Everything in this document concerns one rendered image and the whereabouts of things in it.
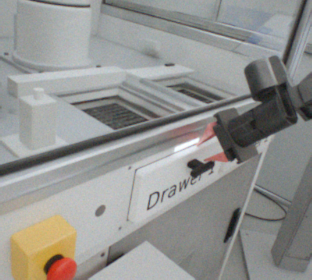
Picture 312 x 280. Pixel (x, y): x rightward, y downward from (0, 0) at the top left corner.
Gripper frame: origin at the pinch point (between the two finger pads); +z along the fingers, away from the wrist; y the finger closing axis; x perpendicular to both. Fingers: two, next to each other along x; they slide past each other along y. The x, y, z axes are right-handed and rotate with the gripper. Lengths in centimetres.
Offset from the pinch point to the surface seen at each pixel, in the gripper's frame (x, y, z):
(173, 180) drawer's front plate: 8.2, -2.8, 3.3
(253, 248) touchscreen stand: -93, -53, 71
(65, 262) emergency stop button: 36.1, -6.4, -1.6
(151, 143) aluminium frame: 15.5, 4.4, -2.7
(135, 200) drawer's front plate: 18.0, -3.3, 4.3
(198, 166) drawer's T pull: 4.5, -2.5, -0.7
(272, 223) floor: -127, -53, 75
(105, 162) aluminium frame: 25.0, 3.8, -1.8
